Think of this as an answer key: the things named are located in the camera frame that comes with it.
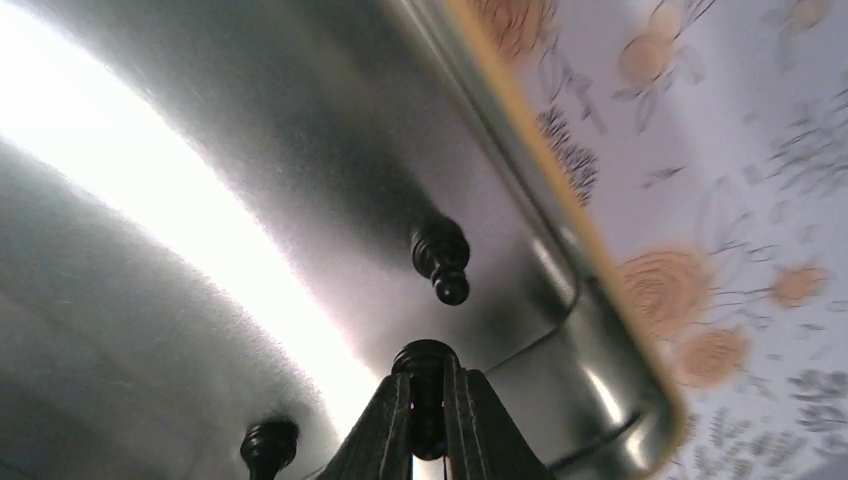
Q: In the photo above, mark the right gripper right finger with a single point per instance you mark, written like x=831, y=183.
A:
x=482, y=440

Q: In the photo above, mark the floral patterned table mat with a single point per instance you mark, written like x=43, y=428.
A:
x=708, y=142

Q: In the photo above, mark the black pawn tray edge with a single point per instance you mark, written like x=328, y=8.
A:
x=268, y=447

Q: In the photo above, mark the wooden tray with metal bottom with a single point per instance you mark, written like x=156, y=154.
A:
x=206, y=212

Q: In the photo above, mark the black pawn in tray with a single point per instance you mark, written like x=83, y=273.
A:
x=440, y=253

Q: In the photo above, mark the black pawn later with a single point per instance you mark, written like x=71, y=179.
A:
x=424, y=361

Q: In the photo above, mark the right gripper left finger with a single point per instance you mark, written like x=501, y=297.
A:
x=379, y=445

